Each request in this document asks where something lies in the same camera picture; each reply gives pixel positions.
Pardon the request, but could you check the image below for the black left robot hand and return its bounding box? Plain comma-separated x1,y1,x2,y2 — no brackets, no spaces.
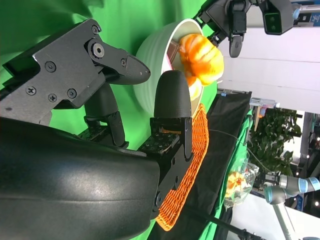
193,0,251,58

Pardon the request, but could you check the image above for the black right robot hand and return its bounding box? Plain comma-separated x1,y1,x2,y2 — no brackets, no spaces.
0,18,193,240

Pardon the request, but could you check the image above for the orange striped twisted bread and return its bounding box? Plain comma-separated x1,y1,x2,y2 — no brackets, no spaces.
178,34,225,86

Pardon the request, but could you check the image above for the brown chocolate cake slice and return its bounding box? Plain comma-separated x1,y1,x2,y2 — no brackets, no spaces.
166,41,181,63

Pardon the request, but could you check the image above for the pale grey-green bowl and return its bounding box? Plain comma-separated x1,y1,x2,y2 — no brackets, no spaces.
132,18,204,118

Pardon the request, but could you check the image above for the grey blue-jointed robot arm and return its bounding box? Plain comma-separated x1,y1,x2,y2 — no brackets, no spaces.
263,173,320,240

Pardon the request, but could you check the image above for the orange wicker basket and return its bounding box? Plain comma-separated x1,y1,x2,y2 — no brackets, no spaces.
154,103,210,231

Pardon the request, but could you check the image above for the clear bag of bread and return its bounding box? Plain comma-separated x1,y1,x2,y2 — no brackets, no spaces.
223,162,260,211

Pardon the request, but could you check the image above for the black backdrop cloth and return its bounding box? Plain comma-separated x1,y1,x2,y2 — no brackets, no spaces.
149,91,253,240

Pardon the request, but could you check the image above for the green tablecloth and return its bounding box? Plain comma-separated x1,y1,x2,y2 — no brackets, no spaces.
0,0,253,240

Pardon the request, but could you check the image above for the green leafy plant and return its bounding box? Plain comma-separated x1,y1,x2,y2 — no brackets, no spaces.
247,108,302,176

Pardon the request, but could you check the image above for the black stand pole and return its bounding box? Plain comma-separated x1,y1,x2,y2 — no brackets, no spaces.
192,212,266,240

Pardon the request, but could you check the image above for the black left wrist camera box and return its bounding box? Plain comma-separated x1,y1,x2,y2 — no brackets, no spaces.
259,0,295,36

